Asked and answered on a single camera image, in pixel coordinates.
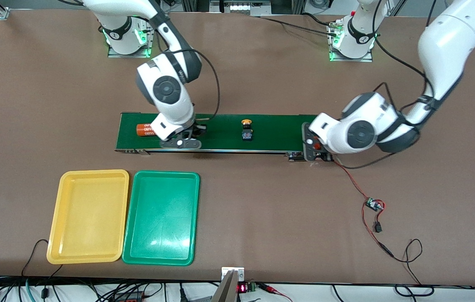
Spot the red clip lead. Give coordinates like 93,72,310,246
260,283,293,302

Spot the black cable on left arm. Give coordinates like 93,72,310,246
333,25,435,170

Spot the red and black wire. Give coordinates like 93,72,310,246
330,155,395,259

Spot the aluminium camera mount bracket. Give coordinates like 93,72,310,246
212,267,245,302

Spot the yellow plastic tray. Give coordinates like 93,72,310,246
47,169,130,265

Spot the white power strip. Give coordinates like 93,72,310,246
220,0,260,16

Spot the long black table cable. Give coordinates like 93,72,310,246
258,13,343,38

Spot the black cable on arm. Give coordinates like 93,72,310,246
179,48,221,122
333,25,435,170

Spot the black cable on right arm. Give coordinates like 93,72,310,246
179,48,221,122

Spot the green plastic tray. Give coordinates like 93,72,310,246
122,170,200,266

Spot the thin black cable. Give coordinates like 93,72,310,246
390,238,435,297

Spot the black cable with loop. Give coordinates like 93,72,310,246
21,239,64,278

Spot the green conveyor belt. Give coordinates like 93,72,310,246
115,112,325,162

